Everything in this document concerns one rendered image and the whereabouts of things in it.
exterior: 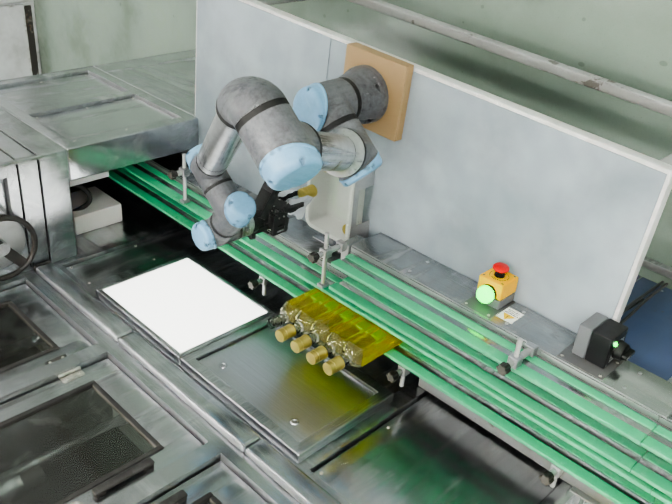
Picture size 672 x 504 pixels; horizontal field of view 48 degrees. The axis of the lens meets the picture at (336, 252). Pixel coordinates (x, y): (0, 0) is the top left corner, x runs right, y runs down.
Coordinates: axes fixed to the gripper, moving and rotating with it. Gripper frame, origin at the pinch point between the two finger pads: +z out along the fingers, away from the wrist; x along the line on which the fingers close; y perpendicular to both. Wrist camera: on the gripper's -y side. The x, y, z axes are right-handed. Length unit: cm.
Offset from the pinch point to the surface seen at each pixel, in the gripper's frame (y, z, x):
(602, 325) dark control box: 1, 12, 84
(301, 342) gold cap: 24.3, -22.7, 26.0
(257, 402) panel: 38, -35, 24
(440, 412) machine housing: 41, 1, 55
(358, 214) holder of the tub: 5.6, 12.1, 10.1
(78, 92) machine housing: 8, -2, -118
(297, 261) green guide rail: 22.3, 0.5, -0.7
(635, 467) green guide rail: 17, -3, 105
